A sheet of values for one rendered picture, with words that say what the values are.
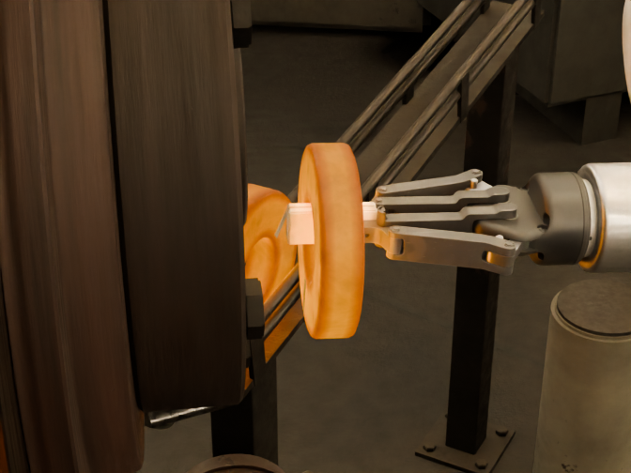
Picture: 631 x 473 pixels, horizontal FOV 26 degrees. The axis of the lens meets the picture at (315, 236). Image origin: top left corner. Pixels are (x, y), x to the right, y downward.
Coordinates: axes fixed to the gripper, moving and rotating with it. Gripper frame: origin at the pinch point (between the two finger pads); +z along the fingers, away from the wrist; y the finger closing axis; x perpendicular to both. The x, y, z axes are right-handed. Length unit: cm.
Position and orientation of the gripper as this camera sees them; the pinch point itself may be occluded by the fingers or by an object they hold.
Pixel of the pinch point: (330, 222)
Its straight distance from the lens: 108.0
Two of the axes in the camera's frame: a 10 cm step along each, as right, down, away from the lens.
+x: 0.5, -8.5, -5.2
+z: -9.9, 0.2, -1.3
